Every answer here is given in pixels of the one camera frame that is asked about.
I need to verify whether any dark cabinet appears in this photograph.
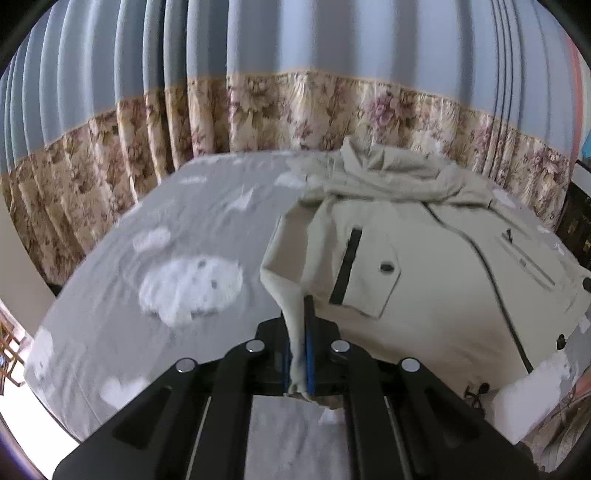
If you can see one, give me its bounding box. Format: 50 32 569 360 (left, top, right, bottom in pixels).
556 180 591 278

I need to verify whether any pink printed cloth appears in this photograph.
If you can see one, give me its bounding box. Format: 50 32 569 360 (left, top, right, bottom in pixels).
522 369 591 472

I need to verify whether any grey animal print bed sheet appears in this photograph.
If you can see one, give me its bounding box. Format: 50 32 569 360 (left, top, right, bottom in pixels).
23 152 591 480

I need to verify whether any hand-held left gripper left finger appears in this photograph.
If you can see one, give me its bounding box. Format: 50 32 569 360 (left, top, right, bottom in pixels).
53 318 293 480

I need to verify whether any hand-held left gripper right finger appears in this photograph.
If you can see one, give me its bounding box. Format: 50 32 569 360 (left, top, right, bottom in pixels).
304 295 539 480

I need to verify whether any blue and floral curtain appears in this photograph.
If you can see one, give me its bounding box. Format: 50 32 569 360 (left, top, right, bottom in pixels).
0 0 578 296

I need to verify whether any beige hooded jacket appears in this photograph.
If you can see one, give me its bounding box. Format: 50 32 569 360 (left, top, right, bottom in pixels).
259 136 585 411

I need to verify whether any wooden lattice frame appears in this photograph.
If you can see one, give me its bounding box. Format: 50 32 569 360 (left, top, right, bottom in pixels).
0 309 26 393

